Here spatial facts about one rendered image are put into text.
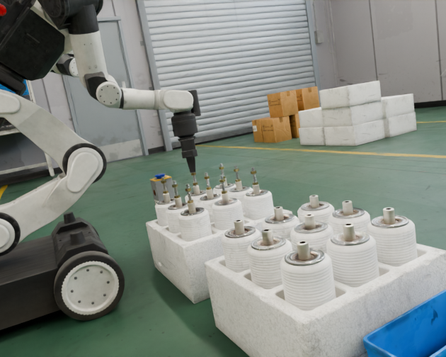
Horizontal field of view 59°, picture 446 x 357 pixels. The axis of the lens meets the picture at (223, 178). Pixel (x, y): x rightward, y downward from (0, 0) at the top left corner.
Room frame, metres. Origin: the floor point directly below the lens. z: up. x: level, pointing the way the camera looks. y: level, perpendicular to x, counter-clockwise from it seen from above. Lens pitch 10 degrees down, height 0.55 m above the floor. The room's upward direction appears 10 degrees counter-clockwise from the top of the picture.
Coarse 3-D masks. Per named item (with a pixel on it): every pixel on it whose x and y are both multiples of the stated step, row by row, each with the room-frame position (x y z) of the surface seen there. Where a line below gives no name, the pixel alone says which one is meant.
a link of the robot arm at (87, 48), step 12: (72, 36) 1.24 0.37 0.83; (84, 36) 1.24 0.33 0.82; (96, 36) 1.26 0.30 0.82; (72, 48) 1.27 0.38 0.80; (84, 48) 1.25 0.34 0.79; (96, 48) 1.26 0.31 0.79; (84, 60) 1.26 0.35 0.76; (96, 60) 1.27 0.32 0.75; (84, 72) 1.27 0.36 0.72; (96, 72) 1.28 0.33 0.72; (84, 84) 1.29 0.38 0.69; (96, 84) 1.28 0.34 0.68; (108, 84) 1.28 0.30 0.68; (96, 96) 1.29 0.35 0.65; (108, 96) 1.29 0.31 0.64; (120, 96) 1.31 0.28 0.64
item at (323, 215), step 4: (300, 208) 1.03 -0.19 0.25; (328, 208) 0.99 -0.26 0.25; (332, 208) 1.00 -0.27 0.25; (300, 212) 1.01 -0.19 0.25; (304, 212) 0.99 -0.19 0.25; (308, 212) 0.99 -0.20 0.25; (312, 212) 0.98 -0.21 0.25; (316, 212) 0.98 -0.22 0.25; (320, 212) 0.97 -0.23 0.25; (324, 212) 0.97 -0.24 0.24; (328, 212) 0.98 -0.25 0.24; (332, 212) 0.99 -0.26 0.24; (300, 216) 1.00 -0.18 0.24; (316, 216) 0.97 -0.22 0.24; (320, 216) 0.97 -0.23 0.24; (324, 216) 0.97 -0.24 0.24; (328, 216) 0.98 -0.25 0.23; (300, 220) 1.01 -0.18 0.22; (304, 220) 0.99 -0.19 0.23; (316, 220) 0.97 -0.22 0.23; (320, 220) 0.97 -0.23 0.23; (324, 220) 0.97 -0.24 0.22; (328, 224) 0.98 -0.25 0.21
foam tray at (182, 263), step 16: (256, 224) 1.19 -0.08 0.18; (160, 240) 1.29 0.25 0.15; (176, 240) 1.16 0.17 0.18; (208, 240) 1.12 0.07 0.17; (160, 256) 1.33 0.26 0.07; (176, 256) 1.16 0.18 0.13; (192, 256) 1.10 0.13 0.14; (208, 256) 1.12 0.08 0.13; (176, 272) 1.19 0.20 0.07; (192, 272) 1.09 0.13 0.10; (192, 288) 1.09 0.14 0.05; (208, 288) 1.11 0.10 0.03
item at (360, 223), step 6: (330, 216) 0.92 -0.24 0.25; (360, 216) 0.88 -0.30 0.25; (366, 216) 0.88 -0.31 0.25; (330, 222) 0.91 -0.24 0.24; (336, 222) 0.89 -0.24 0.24; (342, 222) 0.88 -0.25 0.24; (348, 222) 0.87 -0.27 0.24; (354, 222) 0.87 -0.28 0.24; (360, 222) 0.87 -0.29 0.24; (366, 222) 0.88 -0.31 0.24; (336, 228) 0.89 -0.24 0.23; (342, 228) 0.88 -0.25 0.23; (360, 228) 0.87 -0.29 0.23; (366, 228) 0.88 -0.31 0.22
